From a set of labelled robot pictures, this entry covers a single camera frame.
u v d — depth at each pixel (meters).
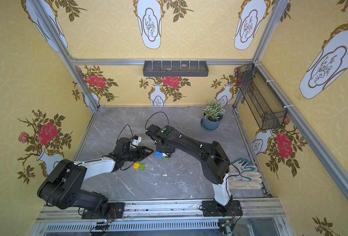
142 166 0.88
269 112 0.82
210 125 1.01
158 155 0.88
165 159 0.90
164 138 0.58
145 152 0.81
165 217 0.73
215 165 0.48
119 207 0.75
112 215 0.72
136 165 0.86
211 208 0.73
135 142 0.84
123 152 0.71
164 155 0.86
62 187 0.43
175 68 0.92
